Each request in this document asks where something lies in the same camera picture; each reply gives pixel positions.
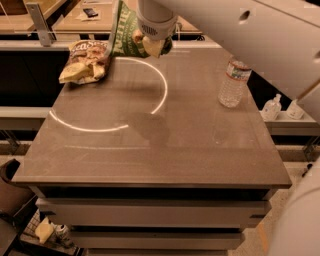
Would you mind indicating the white can on shelf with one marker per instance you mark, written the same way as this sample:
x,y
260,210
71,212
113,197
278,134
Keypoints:
x,y
63,235

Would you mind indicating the left metal bracket post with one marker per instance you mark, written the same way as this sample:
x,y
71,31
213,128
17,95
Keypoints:
x,y
41,26

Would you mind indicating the right sanitizer pump bottle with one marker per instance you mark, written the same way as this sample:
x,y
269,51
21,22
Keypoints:
x,y
294,111

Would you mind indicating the brown chair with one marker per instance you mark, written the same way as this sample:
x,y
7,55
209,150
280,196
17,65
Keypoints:
x,y
17,206

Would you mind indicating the brown chip bag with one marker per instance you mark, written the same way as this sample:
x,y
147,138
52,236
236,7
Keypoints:
x,y
87,63

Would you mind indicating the clear plastic water bottle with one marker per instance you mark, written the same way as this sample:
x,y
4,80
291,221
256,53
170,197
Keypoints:
x,y
236,76

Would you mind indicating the black smartphone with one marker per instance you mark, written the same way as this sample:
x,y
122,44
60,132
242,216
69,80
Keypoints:
x,y
90,12

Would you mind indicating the yellow sponge on shelf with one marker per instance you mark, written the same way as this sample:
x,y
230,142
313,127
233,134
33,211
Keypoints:
x,y
44,230

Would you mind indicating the left sanitizer pump bottle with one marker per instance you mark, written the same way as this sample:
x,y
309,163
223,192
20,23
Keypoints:
x,y
271,108

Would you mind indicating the black chair leg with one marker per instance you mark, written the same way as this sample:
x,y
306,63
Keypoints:
x,y
308,167

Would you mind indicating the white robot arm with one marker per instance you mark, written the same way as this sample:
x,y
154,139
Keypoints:
x,y
280,40

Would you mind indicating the green jalapeno chip bag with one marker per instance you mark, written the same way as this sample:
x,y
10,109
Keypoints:
x,y
126,40

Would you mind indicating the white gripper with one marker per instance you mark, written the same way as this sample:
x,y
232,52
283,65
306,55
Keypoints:
x,y
157,29

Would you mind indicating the sanitizer pump bottle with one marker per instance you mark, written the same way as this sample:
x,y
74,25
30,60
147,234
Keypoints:
x,y
294,111
271,108

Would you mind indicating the grey drawer cabinet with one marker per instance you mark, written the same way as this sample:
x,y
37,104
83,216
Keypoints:
x,y
133,219

